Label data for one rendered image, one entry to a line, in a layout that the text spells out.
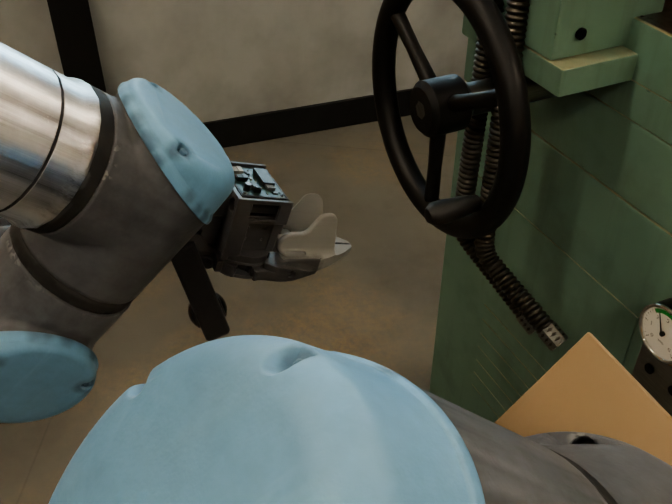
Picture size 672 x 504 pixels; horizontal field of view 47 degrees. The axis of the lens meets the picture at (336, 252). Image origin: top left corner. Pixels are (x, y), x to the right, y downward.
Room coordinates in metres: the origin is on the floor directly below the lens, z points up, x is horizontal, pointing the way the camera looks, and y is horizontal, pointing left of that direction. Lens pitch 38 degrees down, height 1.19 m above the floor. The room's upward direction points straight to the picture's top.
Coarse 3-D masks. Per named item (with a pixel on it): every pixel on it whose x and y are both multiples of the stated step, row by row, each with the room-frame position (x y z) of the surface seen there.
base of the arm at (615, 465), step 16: (560, 432) 0.27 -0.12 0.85; (576, 432) 0.27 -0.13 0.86; (560, 448) 0.24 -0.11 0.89; (576, 448) 0.24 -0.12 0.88; (592, 448) 0.24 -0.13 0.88; (608, 448) 0.24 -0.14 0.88; (624, 448) 0.25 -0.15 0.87; (576, 464) 0.21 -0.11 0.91; (592, 464) 0.22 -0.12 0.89; (608, 464) 0.23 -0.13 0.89; (624, 464) 0.23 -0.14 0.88; (640, 464) 0.23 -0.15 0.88; (656, 464) 0.24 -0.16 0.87; (592, 480) 0.20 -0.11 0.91; (608, 480) 0.21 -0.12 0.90; (624, 480) 0.21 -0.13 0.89; (640, 480) 0.22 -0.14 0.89; (656, 480) 0.22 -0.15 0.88; (608, 496) 0.19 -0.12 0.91; (624, 496) 0.20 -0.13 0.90; (640, 496) 0.21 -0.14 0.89; (656, 496) 0.21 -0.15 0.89
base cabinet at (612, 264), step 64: (576, 192) 0.77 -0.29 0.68; (448, 256) 1.00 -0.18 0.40; (512, 256) 0.85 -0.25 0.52; (576, 256) 0.75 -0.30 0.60; (640, 256) 0.67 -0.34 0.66; (448, 320) 0.98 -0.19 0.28; (512, 320) 0.83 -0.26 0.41; (576, 320) 0.73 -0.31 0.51; (448, 384) 0.95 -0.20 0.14; (512, 384) 0.81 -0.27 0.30
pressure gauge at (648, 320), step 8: (648, 304) 0.57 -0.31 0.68; (656, 304) 0.56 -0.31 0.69; (664, 304) 0.56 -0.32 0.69; (648, 312) 0.57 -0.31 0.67; (656, 312) 0.56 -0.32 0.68; (664, 312) 0.56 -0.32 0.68; (640, 320) 0.57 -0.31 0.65; (648, 320) 0.57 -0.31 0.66; (656, 320) 0.56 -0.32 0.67; (664, 320) 0.55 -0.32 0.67; (640, 328) 0.57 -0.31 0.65; (648, 328) 0.57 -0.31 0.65; (656, 328) 0.56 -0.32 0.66; (664, 328) 0.55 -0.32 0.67; (648, 336) 0.56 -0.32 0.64; (656, 336) 0.56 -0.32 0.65; (664, 336) 0.55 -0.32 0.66; (648, 344) 0.56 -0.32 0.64; (656, 344) 0.55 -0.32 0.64; (664, 344) 0.55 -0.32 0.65; (656, 352) 0.55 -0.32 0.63; (664, 352) 0.54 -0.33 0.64; (664, 360) 0.54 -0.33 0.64
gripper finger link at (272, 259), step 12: (276, 252) 0.56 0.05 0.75; (264, 264) 0.54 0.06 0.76; (276, 264) 0.54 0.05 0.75; (288, 264) 0.55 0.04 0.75; (300, 264) 0.56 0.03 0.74; (312, 264) 0.57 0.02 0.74; (252, 276) 0.53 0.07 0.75; (264, 276) 0.53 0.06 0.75; (276, 276) 0.54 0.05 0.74; (288, 276) 0.54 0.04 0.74; (300, 276) 0.55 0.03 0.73
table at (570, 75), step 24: (648, 24) 0.74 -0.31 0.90; (528, 48) 0.75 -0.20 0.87; (624, 48) 0.75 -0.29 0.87; (648, 48) 0.73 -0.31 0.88; (528, 72) 0.74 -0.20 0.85; (552, 72) 0.71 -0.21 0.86; (576, 72) 0.70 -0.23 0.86; (600, 72) 0.72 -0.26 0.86; (624, 72) 0.73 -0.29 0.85; (648, 72) 0.72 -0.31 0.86
